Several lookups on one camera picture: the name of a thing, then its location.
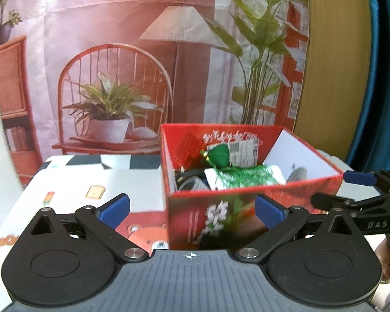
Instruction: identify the person's right hand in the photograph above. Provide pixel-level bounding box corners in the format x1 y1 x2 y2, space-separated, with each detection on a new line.
374 238 390 283

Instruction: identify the white packet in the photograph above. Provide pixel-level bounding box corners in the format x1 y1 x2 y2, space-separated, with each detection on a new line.
204 165 286 191

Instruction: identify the black cloth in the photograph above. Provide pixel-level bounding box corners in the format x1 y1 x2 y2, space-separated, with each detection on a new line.
175 168 205 186

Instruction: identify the teal curtain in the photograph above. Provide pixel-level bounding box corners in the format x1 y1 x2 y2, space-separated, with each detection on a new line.
344 0 390 173

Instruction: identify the wooden panel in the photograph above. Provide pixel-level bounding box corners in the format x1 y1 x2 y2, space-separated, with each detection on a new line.
294 0 373 164

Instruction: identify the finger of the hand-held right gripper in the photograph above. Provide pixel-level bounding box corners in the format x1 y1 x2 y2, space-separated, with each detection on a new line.
311 192 390 217
343 170 390 196

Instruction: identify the red strawberry print cardboard box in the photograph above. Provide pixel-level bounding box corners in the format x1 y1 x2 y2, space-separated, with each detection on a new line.
159 123 344 251

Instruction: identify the printed wall tapestry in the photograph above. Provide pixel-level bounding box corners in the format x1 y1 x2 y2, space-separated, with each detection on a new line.
0 0 309 186

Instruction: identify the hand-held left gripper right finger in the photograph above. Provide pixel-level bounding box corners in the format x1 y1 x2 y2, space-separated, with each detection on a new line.
237 194 357 264

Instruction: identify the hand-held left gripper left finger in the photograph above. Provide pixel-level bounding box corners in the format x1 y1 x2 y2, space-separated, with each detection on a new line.
29 193 149 264

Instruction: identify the green tassel ornament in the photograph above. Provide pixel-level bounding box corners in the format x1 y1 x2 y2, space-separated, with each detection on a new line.
200 143 275 190

